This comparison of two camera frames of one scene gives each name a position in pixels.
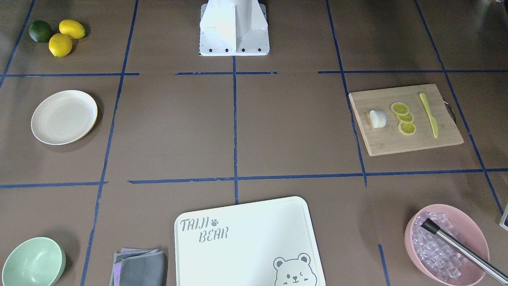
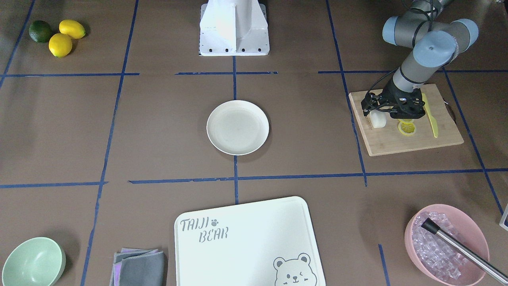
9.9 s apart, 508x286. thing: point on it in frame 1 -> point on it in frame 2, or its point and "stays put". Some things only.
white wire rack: x=503 y=217 stays put
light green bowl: x=38 y=261 stays put
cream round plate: x=64 y=116 -> x=237 y=127
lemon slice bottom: x=406 y=129 stays put
